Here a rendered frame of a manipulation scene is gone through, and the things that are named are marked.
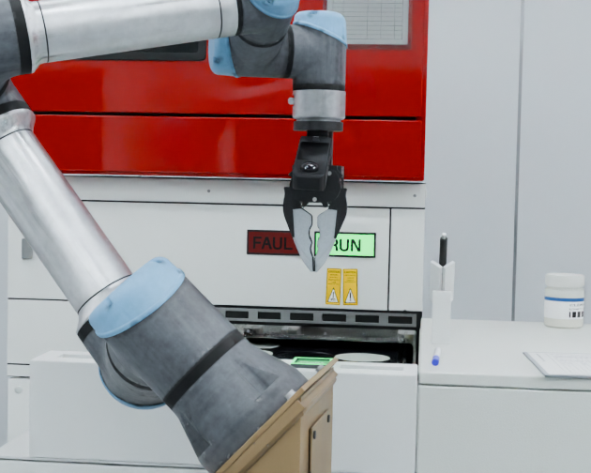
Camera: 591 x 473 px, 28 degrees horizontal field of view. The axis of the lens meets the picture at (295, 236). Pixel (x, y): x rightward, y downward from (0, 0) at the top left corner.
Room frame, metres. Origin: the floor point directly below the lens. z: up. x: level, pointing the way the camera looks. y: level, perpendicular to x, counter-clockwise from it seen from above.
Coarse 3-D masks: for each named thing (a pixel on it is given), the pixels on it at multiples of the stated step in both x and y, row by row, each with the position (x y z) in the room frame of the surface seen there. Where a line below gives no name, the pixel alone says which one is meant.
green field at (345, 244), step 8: (336, 240) 2.24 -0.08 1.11; (344, 240) 2.24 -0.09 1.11; (352, 240) 2.24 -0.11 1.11; (360, 240) 2.23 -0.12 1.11; (368, 240) 2.23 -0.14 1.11; (336, 248) 2.24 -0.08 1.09; (344, 248) 2.24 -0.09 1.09; (352, 248) 2.24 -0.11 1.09; (360, 248) 2.23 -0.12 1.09; (368, 248) 2.23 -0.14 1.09
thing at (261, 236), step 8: (256, 232) 2.26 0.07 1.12; (264, 232) 2.25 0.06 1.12; (272, 232) 2.25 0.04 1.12; (256, 240) 2.26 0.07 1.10; (264, 240) 2.25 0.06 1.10; (272, 240) 2.25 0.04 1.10; (280, 240) 2.25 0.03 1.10; (288, 240) 2.25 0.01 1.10; (256, 248) 2.26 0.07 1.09; (264, 248) 2.25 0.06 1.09; (272, 248) 2.25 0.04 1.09; (280, 248) 2.25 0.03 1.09; (288, 248) 2.25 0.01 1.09
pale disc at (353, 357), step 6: (342, 354) 2.17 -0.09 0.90; (348, 354) 2.17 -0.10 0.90; (354, 354) 2.18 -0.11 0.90; (360, 354) 2.18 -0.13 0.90; (366, 354) 2.18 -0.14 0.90; (372, 354) 2.18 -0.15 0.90; (354, 360) 2.10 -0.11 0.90; (360, 360) 2.10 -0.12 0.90; (366, 360) 2.10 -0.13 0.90; (372, 360) 2.10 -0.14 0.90; (378, 360) 2.10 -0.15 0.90
